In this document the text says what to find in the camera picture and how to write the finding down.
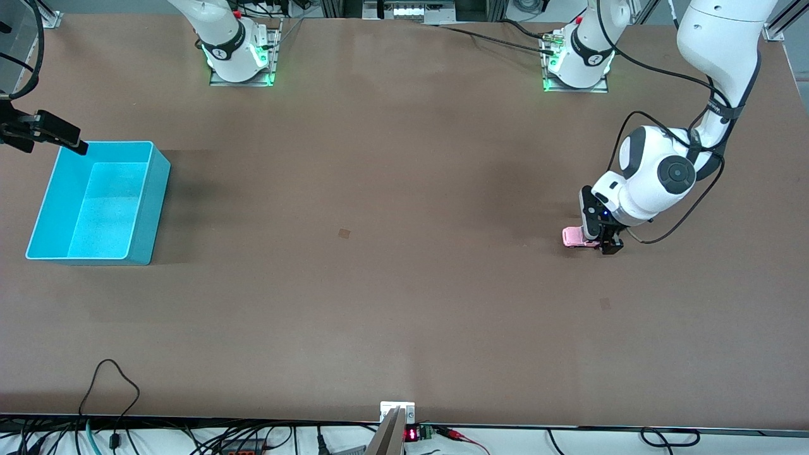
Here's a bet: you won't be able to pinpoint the pink jeep toy black roof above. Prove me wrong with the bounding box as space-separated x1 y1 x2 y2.
562 226 605 250

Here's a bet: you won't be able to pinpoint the turquoise plastic bin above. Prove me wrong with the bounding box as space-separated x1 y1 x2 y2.
25 140 172 267

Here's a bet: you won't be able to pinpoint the metal rack equipment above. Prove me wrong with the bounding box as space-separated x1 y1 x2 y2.
360 0 457 25

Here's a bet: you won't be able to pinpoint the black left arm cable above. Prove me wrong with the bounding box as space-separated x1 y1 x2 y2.
594 0 735 245

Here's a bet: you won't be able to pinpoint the aluminium frame corner bracket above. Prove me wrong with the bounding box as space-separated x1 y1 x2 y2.
33 0 64 30
761 0 809 44

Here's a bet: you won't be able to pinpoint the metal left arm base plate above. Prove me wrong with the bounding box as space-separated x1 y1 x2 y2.
541 32 611 94

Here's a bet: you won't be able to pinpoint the black coiled cable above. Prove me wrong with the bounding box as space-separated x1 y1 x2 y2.
639 427 702 449

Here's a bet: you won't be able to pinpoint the thick black table cable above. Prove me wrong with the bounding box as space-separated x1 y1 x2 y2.
436 19 558 56

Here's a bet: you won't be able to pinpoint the thin black looped cable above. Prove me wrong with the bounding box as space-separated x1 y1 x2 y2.
78 358 142 451

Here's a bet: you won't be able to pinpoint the red clip wires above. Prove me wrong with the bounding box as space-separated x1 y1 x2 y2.
435 426 491 455

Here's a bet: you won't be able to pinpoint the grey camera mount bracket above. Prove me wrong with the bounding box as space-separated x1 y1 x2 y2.
365 401 417 455

